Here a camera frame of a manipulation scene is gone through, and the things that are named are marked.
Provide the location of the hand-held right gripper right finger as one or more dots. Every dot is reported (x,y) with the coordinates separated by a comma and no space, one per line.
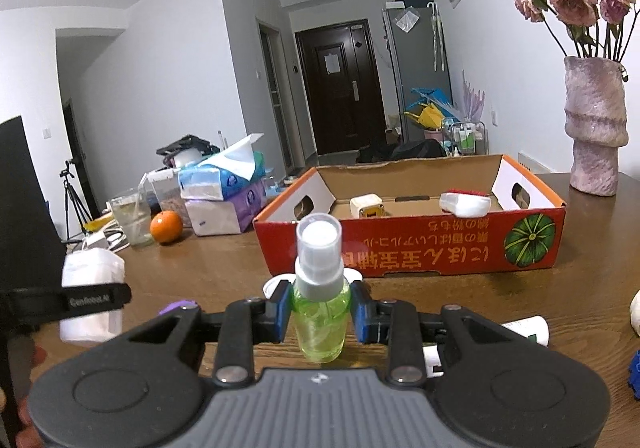
(360,313)

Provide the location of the purple cap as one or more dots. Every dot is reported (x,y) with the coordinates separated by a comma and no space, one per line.
(175,306)

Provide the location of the purple wall sticker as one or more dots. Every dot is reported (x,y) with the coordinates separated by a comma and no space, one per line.
(472,101)

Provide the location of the orange fruit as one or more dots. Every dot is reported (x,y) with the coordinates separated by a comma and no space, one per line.
(166,226)

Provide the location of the small beige plug adapter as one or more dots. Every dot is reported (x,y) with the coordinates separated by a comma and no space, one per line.
(365,204)

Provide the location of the white bottle cap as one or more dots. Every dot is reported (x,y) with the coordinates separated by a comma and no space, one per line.
(272,284)
(354,276)

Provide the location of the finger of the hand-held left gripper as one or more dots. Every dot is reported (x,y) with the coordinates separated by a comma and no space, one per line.
(100,300)

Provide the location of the blue tissue pack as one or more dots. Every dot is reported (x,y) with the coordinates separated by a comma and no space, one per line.
(210,183)

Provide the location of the red and white lint brush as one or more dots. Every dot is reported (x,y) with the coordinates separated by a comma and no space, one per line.
(467,204)

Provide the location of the blue ridged cap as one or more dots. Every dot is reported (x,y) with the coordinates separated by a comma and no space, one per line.
(636,373)

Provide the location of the white trolley with bottles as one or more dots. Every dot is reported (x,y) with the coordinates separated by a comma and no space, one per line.
(465,138)

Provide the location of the black paper bag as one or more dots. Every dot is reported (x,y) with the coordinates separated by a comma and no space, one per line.
(25,203)

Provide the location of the clear glass cup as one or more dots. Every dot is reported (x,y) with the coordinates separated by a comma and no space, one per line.
(130,223)

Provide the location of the black camera tripod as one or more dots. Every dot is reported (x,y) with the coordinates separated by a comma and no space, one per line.
(70,188)

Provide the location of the white hanging umbrella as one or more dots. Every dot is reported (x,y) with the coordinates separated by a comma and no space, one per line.
(437,38)

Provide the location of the clear plastic food container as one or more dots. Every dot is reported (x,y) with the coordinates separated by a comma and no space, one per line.
(167,193)

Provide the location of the blue and yellow bags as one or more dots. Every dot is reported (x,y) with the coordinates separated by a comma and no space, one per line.
(430,113)

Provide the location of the grey interior door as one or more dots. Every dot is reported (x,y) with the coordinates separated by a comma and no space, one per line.
(272,93)

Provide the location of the black folding stand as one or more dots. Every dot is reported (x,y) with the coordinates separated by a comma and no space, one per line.
(187,143)

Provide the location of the person's left hand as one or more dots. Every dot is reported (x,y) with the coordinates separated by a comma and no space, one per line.
(37,357)

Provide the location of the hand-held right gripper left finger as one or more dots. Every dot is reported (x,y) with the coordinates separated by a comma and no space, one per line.
(282,310)

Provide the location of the white plastic container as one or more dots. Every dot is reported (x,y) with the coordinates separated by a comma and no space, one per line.
(90,273)

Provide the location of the black bag on floor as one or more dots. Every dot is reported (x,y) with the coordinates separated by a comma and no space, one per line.
(400,151)

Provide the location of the red cardboard box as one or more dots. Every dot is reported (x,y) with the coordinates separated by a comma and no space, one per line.
(400,243)

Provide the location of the dark entrance door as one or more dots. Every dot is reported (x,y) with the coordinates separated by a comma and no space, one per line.
(340,103)

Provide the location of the pink ceramic vase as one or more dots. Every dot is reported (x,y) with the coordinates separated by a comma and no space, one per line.
(595,128)

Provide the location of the white spray bottle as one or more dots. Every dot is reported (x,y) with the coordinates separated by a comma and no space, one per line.
(530,328)

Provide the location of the green spray bottle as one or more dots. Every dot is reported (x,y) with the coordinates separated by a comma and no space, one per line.
(320,318)

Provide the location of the grey refrigerator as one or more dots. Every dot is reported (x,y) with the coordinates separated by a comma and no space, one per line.
(415,58)

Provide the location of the purple tissue pack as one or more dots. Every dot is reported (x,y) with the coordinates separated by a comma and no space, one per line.
(220,218)

